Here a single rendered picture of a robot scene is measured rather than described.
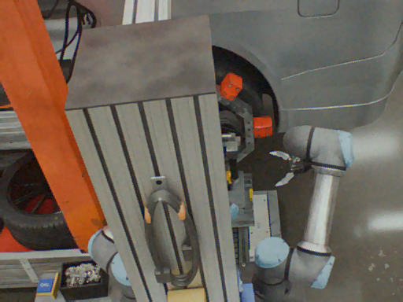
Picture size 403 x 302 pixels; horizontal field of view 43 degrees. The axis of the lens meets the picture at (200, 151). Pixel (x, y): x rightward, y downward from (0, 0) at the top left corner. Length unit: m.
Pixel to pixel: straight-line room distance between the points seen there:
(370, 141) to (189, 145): 2.90
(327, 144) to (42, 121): 1.02
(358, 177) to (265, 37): 1.48
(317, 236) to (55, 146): 1.03
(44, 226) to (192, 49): 2.01
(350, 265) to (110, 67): 2.34
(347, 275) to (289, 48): 1.33
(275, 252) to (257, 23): 0.98
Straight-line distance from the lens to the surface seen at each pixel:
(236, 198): 3.04
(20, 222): 2.88
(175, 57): 0.92
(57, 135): 2.02
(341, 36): 2.35
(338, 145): 1.75
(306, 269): 1.79
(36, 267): 2.93
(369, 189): 3.42
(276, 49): 2.33
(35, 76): 1.86
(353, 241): 3.15
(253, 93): 2.47
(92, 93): 0.88
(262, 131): 2.50
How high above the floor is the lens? 2.53
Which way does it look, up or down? 44 degrees down
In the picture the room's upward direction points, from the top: 9 degrees counter-clockwise
